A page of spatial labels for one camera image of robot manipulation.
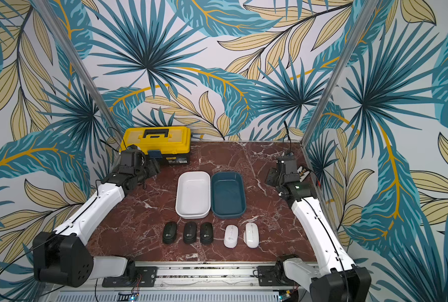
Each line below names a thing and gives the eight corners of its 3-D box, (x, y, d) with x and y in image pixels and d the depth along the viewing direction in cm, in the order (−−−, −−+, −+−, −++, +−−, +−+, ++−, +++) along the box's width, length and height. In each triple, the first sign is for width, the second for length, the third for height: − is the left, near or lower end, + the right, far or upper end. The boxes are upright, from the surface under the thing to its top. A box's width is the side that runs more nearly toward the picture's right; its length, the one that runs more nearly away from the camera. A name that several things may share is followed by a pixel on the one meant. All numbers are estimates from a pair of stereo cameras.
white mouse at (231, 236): (223, 248, 83) (223, 246, 81) (223, 226, 89) (223, 224, 87) (239, 248, 83) (239, 246, 81) (238, 226, 89) (238, 224, 87)
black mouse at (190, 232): (182, 243, 84) (181, 241, 81) (185, 223, 89) (184, 221, 87) (196, 243, 84) (195, 241, 82) (197, 223, 89) (197, 221, 87)
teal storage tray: (209, 219, 91) (209, 213, 85) (212, 178, 105) (211, 171, 100) (247, 219, 91) (248, 213, 85) (244, 178, 105) (245, 171, 100)
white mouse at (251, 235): (243, 248, 83) (244, 246, 81) (242, 224, 89) (243, 222, 87) (259, 248, 83) (260, 246, 81) (257, 224, 89) (258, 222, 87)
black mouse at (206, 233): (199, 245, 83) (198, 243, 81) (201, 223, 89) (200, 221, 87) (212, 245, 83) (212, 243, 81) (213, 223, 89) (213, 221, 87)
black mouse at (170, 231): (162, 243, 83) (160, 242, 81) (166, 223, 89) (164, 221, 87) (175, 243, 83) (174, 242, 81) (178, 223, 89) (177, 221, 87)
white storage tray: (172, 219, 90) (169, 214, 85) (180, 177, 105) (178, 170, 100) (210, 220, 90) (209, 214, 85) (212, 177, 105) (211, 170, 101)
